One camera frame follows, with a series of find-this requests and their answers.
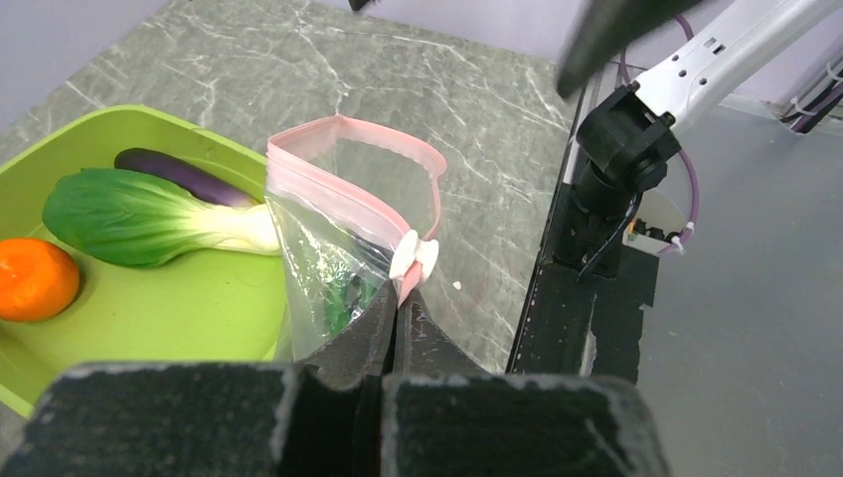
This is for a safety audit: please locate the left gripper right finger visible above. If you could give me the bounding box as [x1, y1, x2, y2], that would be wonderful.
[380, 289, 673, 477]

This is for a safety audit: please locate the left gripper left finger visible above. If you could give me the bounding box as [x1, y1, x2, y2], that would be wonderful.
[1, 284, 397, 476]

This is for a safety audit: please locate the clear zip top bag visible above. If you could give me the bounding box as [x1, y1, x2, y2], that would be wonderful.
[264, 114, 447, 360]

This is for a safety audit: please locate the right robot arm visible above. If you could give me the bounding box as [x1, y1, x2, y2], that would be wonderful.
[556, 0, 842, 219]

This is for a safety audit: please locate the green plastic basin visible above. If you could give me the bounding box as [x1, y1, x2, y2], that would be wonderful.
[1, 104, 285, 415]

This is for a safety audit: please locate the purple eggplant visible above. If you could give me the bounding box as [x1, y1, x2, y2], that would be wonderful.
[113, 148, 257, 209]

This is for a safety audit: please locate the bok choy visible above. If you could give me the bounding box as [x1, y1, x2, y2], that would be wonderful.
[42, 168, 280, 268]

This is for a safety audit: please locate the orange tangerine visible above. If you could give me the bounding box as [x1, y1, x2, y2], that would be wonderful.
[1, 238, 81, 322]

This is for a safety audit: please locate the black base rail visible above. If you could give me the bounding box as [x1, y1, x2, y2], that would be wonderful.
[505, 85, 660, 386]

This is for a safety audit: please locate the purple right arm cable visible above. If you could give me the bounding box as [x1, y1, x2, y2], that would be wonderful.
[617, 16, 701, 256]

